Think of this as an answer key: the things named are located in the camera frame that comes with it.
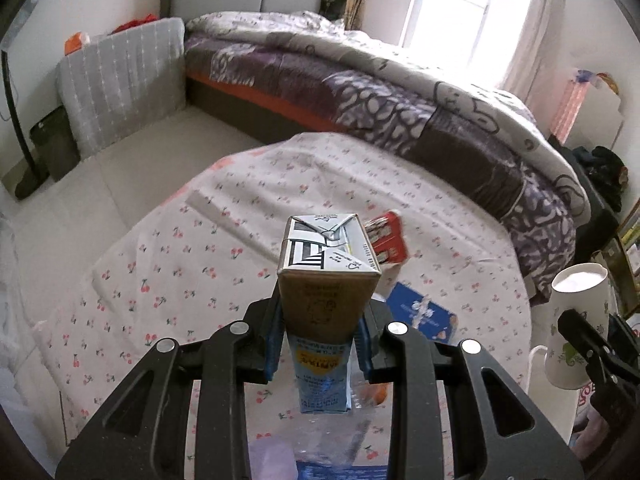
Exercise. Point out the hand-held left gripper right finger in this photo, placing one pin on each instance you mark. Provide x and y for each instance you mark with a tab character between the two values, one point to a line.
362	350

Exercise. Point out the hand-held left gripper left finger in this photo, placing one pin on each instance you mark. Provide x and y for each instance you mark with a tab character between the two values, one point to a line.
274	342

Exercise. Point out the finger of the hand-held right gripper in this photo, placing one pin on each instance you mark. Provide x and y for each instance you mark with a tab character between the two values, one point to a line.
625	345
582	335

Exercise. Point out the white paper cup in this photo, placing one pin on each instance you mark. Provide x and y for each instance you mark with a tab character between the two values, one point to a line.
575	305

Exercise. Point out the brown and blue drink carton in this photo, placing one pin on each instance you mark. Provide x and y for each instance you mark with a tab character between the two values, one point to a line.
325	305

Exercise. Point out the blue snack packet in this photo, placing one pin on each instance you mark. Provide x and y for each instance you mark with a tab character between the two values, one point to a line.
415	310

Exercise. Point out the clear plastic bag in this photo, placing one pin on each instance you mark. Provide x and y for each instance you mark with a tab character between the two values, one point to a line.
350	435

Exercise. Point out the cherry print cloth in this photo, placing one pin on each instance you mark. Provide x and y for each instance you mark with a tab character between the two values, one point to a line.
200	270

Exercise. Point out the red snack box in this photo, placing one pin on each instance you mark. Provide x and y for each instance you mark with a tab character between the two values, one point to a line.
392	245

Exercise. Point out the pale purple soft object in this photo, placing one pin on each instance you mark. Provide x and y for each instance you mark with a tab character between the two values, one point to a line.
270	460

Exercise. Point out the dark clothing pile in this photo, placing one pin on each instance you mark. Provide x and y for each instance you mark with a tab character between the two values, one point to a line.
600	175

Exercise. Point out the white box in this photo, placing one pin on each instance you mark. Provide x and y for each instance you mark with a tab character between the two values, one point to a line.
602	115

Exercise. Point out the pink box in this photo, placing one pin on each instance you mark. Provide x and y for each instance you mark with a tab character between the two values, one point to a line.
567	110

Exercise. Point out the bed with patterned quilt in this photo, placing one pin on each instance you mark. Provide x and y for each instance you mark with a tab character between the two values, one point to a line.
400	105

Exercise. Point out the white plastic sheet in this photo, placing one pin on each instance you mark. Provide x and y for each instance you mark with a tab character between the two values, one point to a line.
10	310

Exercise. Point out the black bin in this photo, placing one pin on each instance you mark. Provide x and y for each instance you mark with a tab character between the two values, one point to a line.
52	145

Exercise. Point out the grey folded mattress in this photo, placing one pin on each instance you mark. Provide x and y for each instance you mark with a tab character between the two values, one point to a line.
125	85

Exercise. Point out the white curtain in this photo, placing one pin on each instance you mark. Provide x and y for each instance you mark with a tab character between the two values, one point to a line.
537	35

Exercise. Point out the black curved stand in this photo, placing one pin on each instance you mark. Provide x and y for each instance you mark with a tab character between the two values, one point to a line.
20	125

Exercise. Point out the window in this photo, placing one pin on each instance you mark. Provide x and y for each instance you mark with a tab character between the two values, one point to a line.
460	10

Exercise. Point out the red cloth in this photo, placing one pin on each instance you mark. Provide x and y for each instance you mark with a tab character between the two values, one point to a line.
135	24

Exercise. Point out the orange and white object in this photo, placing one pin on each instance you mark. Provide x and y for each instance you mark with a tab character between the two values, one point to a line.
76	42

